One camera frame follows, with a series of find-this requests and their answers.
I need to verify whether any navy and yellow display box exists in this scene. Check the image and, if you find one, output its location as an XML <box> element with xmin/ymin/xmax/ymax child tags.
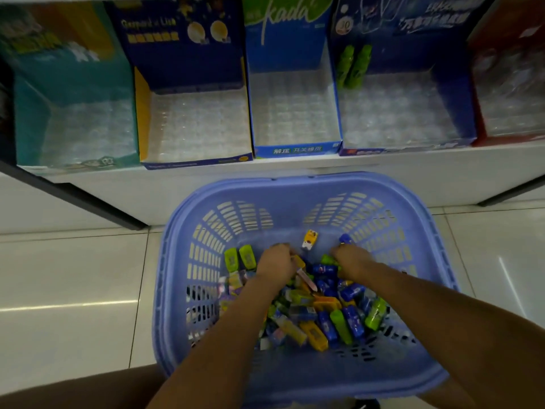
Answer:
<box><xmin>104</xmin><ymin>0</ymin><xmax>254</xmax><ymax>170</ymax></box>

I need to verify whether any red cardboard display box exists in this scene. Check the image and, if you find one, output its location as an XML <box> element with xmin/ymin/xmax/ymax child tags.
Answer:
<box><xmin>466</xmin><ymin>0</ymin><xmax>545</xmax><ymax>148</ymax></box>

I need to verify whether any light blue display box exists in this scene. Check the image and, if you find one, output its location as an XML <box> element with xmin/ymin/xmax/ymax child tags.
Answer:
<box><xmin>242</xmin><ymin>0</ymin><xmax>344</xmax><ymax>159</ymax></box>

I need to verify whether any green plastic stationery item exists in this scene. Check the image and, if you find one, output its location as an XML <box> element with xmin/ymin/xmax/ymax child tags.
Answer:
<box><xmin>346</xmin><ymin>44</ymin><xmax>373</xmax><ymax>90</ymax></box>
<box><xmin>336</xmin><ymin>44</ymin><xmax>355</xmax><ymax>88</ymax></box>

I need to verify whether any person's right forearm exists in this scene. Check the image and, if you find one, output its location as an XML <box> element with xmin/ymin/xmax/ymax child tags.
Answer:
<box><xmin>350</xmin><ymin>262</ymin><xmax>545</xmax><ymax>409</ymax></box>

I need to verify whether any person's right hand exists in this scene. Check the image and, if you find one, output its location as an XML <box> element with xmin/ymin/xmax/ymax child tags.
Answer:
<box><xmin>332</xmin><ymin>244</ymin><xmax>378</xmax><ymax>283</ymax></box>

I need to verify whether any black metal shelf frame bar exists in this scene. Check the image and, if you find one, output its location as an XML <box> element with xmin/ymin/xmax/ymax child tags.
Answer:
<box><xmin>0</xmin><ymin>159</ymin><xmax>148</xmax><ymax>231</ymax></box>
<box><xmin>477</xmin><ymin>174</ymin><xmax>545</xmax><ymax>208</ymax></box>

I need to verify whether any pile of colourful small erasers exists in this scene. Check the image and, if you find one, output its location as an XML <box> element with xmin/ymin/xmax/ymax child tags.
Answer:
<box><xmin>217</xmin><ymin>234</ymin><xmax>389</xmax><ymax>352</ymax></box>

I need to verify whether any person's leg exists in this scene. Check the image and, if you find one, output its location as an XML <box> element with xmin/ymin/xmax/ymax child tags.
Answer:
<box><xmin>416</xmin><ymin>377</ymin><xmax>479</xmax><ymax>409</ymax></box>
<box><xmin>0</xmin><ymin>364</ymin><xmax>167</xmax><ymax>409</ymax></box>

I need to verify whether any person's left hand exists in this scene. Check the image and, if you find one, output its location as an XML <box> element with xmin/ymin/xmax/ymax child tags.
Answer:
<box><xmin>255</xmin><ymin>243</ymin><xmax>298</xmax><ymax>290</ymax></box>

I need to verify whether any dark blue display box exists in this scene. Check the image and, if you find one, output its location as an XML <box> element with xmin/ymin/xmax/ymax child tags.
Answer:
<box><xmin>330</xmin><ymin>0</ymin><xmax>478</xmax><ymax>157</ymax></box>

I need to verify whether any white shelf board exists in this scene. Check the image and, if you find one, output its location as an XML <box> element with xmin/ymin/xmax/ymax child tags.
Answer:
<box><xmin>0</xmin><ymin>139</ymin><xmax>545</xmax><ymax>233</ymax></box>

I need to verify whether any person's right leg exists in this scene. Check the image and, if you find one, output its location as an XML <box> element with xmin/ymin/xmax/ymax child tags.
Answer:
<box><xmin>416</xmin><ymin>377</ymin><xmax>479</xmax><ymax>409</ymax></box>

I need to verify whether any person's left leg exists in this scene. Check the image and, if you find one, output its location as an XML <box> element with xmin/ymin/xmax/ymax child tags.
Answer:
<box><xmin>0</xmin><ymin>364</ymin><xmax>167</xmax><ymax>409</ymax></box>

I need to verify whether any person's left forearm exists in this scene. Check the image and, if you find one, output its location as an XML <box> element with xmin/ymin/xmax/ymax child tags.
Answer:
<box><xmin>146</xmin><ymin>274</ymin><xmax>291</xmax><ymax>409</ymax></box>

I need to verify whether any teal cardboard display box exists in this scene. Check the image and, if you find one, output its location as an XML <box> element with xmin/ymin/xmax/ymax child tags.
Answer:
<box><xmin>0</xmin><ymin>1</ymin><xmax>141</xmax><ymax>173</ymax></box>

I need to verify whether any blue plastic shopping basket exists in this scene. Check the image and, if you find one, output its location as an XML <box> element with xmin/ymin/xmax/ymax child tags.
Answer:
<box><xmin>152</xmin><ymin>172</ymin><xmax>460</xmax><ymax>409</ymax></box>

